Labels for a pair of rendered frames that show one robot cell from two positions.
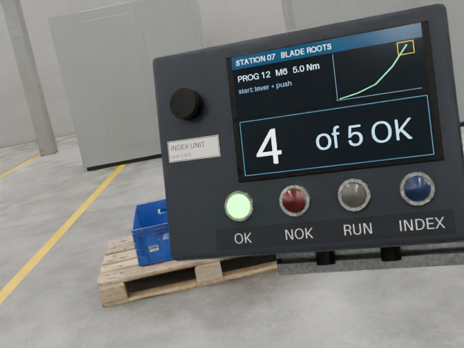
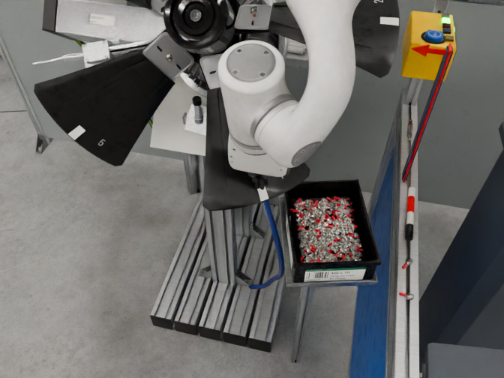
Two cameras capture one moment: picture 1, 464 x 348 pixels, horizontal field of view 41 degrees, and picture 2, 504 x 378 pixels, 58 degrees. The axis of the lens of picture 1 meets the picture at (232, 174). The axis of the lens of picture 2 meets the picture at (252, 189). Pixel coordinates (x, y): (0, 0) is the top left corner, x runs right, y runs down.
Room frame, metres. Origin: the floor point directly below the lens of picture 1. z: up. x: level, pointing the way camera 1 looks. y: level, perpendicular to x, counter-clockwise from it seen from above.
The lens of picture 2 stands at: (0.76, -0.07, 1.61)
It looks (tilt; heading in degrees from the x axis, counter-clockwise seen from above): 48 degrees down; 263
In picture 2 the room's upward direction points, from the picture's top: straight up
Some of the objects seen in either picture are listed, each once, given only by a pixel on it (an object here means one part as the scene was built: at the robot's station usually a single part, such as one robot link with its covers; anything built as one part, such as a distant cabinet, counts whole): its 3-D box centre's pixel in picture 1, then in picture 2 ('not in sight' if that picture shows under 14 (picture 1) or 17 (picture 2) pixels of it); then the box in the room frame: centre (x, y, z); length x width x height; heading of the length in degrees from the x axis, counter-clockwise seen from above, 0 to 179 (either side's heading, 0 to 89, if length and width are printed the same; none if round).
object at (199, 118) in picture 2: not in sight; (197, 109); (0.78, -0.88, 0.99); 0.02 x 0.02 x 0.06
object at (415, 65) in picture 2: not in sight; (427, 47); (0.22, -1.01, 1.02); 0.16 x 0.10 x 0.11; 70
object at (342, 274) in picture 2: not in sight; (326, 229); (0.54, -0.63, 0.85); 0.22 x 0.17 x 0.07; 86
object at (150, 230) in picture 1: (169, 227); not in sight; (3.56, 0.43, 0.25); 0.60 x 0.41 x 0.22; 4
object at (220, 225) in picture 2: not in sight; (220, 217); (0.75, -1.01, 0.46); 0.09 x 0.05 x 0.91; 160
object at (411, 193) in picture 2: not in sight; (410, 212); (0.36, -0.64, 0.87); 0.14 x 0.01 x 0.01; 68
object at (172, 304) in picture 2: not in sight; (232, 262); (0.72, -1.09, 0.04); 0.62 x 0.45 x 0.08; 70
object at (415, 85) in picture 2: not in sight; (415, 82); (0.22, -1.01, 0.92); 0.03 x 0.03 x 0.12; 70
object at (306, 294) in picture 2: not in sight; (304, 304); (0.53, -0.70, 0.40); 0.03 x 0.03 x 0.80; 85
